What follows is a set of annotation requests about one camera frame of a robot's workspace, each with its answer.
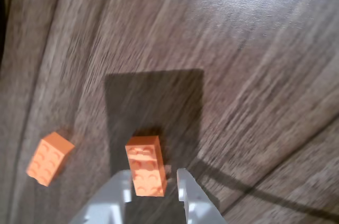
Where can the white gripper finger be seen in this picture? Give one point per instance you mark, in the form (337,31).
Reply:
(108,200)
(196,205)

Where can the orange lego brick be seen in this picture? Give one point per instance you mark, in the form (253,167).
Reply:
(145,165)
(49,159)

